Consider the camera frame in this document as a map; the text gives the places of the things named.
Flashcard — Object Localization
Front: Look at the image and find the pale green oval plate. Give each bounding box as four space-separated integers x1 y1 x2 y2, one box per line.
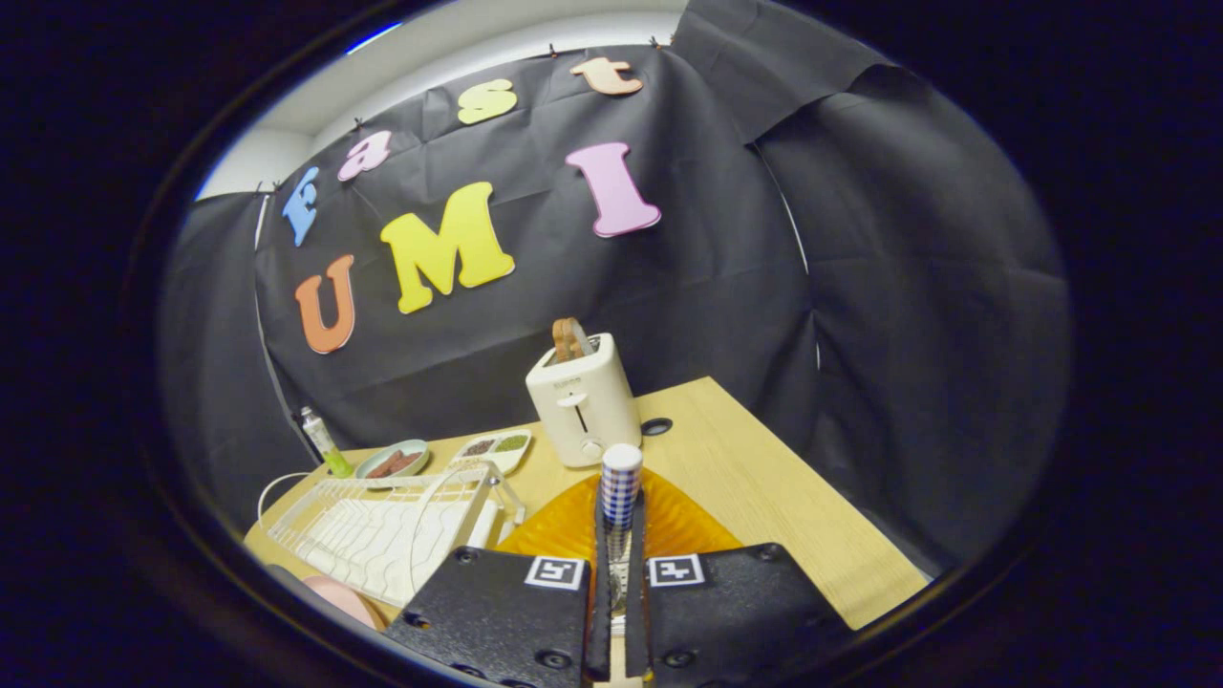
354 439 432 482

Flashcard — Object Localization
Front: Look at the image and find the spoon with checkered handle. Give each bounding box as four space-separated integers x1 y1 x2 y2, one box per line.
600 442 644 636

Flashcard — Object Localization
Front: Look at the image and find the white wire dish rack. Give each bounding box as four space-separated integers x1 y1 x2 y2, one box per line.
258 461 526 610

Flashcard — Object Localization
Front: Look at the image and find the clear bottle with green base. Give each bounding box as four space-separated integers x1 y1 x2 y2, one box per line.
299 406 354 479

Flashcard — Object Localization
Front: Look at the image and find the pink plate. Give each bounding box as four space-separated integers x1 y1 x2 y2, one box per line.
302 574 380 632

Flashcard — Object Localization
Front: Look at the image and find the white toaster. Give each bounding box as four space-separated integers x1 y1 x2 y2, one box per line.
526 332 643 468

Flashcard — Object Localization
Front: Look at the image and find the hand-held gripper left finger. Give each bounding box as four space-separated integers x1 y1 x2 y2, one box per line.
385 468 612 688

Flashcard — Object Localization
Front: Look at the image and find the white divided tray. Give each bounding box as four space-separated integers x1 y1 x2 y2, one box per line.
449 429 533 476

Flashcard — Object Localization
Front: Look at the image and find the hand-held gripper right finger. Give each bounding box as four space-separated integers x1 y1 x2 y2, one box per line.
626 468 856 688

